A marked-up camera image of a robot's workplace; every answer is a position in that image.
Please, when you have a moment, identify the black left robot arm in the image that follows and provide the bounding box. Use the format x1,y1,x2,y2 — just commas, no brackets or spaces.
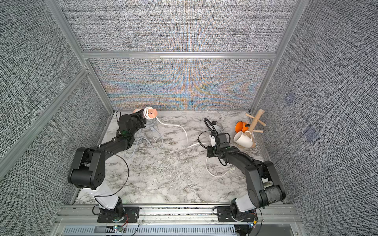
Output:
68,110,147,215

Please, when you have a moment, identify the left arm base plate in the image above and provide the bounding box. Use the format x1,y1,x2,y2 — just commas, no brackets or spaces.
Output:
97,206,140,223

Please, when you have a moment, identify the aluminium front rail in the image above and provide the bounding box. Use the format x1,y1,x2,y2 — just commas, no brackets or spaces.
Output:
50,203,306,236

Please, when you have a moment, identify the wooden mug tree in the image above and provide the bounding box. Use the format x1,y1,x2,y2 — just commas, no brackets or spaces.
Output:
245,109,266,136

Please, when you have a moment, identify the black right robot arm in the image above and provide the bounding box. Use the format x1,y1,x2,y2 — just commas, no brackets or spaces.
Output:
206,146,286,218

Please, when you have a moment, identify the pink power strip white cord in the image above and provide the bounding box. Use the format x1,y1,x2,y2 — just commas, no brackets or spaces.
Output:
131,106,234,178

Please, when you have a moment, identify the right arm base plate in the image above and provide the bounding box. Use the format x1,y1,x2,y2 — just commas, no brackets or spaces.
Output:
213,206,258,223

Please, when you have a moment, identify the white mug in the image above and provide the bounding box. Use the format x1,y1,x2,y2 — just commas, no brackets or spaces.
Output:
233,130,254,148

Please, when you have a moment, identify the light blue power strip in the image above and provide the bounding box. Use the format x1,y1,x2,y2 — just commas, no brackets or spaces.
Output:
125,126,163,159

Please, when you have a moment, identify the orange mug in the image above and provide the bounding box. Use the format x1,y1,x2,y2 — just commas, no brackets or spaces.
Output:
235,121,250,133

